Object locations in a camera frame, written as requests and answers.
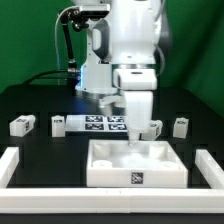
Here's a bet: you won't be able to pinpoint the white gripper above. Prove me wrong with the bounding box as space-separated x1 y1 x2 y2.
124 91 153 146

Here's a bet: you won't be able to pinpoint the white square tabletop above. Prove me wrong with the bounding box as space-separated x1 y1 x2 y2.
86 140 188 188

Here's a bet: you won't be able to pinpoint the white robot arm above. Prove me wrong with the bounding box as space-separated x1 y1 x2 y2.
73 0 169 144

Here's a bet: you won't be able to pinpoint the white plate with markers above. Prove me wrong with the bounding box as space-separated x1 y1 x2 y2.
65 115 127 132

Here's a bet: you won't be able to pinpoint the white U-shaped fence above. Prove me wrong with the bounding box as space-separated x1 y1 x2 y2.
0 147 224 214

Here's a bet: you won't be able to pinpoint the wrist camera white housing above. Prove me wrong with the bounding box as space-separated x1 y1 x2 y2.
113 69 157 91

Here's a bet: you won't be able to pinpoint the black cable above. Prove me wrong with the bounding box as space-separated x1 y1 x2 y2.
21 69 81 86

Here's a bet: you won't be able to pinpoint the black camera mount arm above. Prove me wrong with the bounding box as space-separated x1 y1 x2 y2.
59 3 111 73

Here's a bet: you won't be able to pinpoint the grey cable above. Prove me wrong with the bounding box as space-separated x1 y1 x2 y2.
54 5 80 84

